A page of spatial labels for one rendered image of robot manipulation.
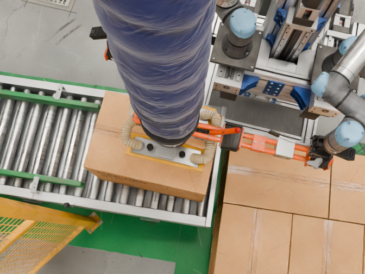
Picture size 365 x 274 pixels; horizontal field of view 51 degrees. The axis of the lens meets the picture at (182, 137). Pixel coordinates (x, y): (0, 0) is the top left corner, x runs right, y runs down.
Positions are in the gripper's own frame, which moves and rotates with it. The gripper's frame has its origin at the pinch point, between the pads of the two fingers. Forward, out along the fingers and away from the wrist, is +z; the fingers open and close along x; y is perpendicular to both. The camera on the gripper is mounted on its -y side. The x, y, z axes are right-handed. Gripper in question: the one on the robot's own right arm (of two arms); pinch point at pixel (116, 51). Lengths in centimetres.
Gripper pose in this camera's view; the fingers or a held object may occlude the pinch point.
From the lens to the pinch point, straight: 168.4
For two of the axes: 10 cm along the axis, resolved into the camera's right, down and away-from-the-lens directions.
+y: 9.8, 2.1, -0.7
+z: 0.1, 2.7, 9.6
